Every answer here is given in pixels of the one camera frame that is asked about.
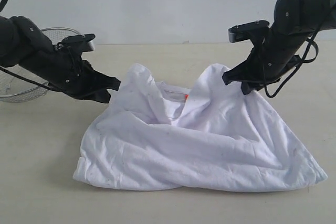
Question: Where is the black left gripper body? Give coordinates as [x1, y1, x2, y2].
[20, 51, 104, 98]

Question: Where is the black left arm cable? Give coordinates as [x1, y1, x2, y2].
[0, 0, 85, 96]

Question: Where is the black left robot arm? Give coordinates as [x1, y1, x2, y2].
[1, 16, 121, 103]

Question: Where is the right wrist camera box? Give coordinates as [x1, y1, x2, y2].
[228, 20, 270, 47]

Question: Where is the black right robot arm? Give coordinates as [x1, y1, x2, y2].
[222, 0, 335, 94]

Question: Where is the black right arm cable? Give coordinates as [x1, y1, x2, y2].
[262, 0, 336, 99]

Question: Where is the white t-shirt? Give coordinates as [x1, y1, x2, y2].
[73, 64, 328, 192]

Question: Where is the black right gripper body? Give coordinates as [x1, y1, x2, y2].
[246, 42, 302, 88]

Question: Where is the metal wire mesh basket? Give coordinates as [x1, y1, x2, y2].
[1, 27, 80, 103]

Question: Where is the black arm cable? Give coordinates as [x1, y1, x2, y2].
[0, 0, 85, 96]
[262, 0, 336, 99]

